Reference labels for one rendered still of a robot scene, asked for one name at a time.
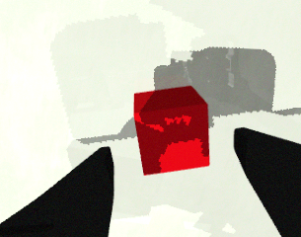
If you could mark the dark red cube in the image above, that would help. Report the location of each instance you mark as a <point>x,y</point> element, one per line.
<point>172,130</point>

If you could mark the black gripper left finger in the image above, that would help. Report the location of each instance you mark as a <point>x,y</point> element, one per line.
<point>79,205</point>

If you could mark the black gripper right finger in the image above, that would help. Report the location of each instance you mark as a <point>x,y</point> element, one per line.
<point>273,166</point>

